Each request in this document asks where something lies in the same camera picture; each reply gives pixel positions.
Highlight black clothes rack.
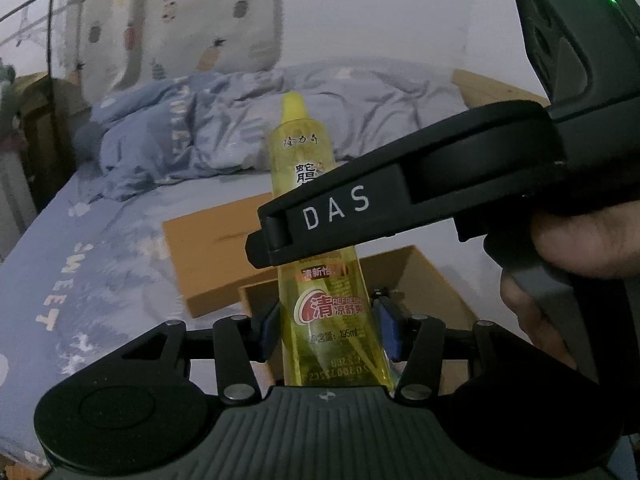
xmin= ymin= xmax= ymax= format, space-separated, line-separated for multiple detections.
xmin=1 ymin=0 xmax=88 ymax=211

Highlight brown cardboard box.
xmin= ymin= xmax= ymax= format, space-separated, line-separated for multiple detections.
xmin=239 ymin=246 xmax=477 ymax=394

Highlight yellow liquid bottle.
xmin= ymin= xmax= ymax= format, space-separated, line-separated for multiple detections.
xmin=269 ymin=92 xmax=393 ymax=389

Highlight grey blue duvet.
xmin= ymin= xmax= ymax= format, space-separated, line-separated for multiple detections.
xmin=72 ymin=58 xmax=466 ymax=203

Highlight person right hand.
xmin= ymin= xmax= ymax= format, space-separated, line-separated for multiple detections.
xmin=500 ymin=202 xmax=639 ymax=368

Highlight wooden headboard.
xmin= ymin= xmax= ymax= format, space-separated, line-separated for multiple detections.
xmin=451 ymin=70 xmax=550 ymax=108

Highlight brown cardboard box lid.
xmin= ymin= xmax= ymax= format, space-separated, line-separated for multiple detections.
xmin=163 ymin=193 xmax=277 ymax=318

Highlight pineapple print curtain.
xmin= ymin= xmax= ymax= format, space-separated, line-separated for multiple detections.
xmin=62 ymin=0 xmax=283 ymax=104

